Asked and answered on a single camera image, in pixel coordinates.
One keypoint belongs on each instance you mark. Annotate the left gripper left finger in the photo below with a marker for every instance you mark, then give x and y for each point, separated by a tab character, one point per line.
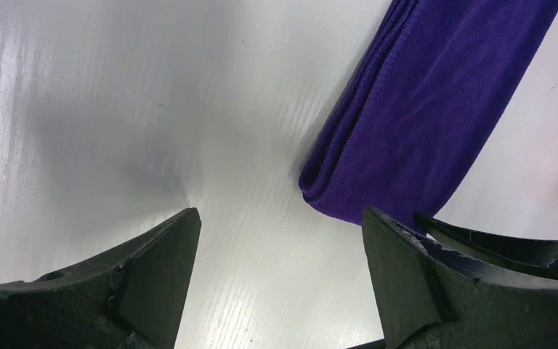
130	296

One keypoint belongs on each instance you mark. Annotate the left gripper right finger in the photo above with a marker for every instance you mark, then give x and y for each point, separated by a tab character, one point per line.
453	287

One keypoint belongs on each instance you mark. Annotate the purple towel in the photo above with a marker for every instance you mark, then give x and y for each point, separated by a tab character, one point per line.
420	106

